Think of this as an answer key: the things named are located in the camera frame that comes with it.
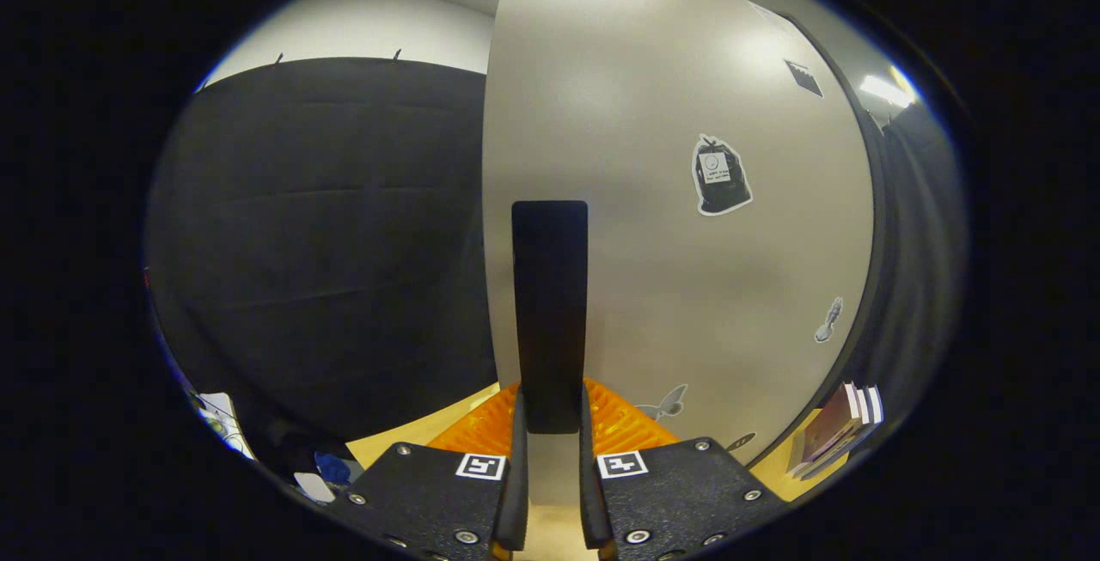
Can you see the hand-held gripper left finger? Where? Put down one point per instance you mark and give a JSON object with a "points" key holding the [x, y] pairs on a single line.
{"points": [[520, 475]]}

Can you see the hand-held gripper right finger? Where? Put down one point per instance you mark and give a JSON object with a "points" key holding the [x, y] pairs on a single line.
{"points": [[587, 492]]}

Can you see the beige cabinet door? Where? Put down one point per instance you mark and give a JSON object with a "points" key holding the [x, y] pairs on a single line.
{"points": [[670, 286]]}

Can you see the blue object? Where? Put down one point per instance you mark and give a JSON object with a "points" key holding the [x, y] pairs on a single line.
{"points": [[333, 466]]}

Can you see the small white object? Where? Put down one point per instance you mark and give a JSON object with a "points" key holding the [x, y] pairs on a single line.
{"points": [[314, 488]]}

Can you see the white flat object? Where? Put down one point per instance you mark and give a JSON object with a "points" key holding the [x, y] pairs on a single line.
{"points": [[225, 423]]}

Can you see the black backdrop cloth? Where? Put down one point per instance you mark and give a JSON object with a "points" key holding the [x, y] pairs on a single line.
{"points": [[326, 243]]}

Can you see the ceiling light panel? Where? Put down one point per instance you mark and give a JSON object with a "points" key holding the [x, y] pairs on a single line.
{"points": [[885, 90]]}

